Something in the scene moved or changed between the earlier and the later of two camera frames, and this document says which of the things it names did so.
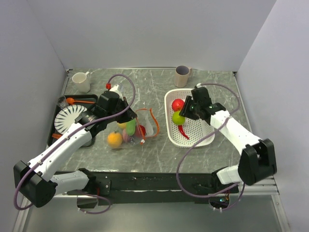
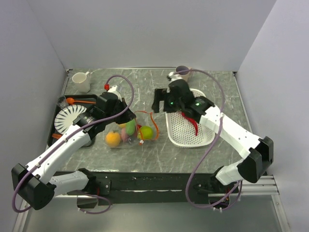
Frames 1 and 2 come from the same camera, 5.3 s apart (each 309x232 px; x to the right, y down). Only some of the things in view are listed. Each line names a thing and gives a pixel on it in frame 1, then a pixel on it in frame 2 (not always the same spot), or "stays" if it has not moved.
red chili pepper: (181, 128) to (195, 124)
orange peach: (114, 139) stays
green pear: (177, 120) to (145, 132)
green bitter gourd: (131, 126) stays
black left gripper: (130, 114) stays
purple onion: (126, 137) stays
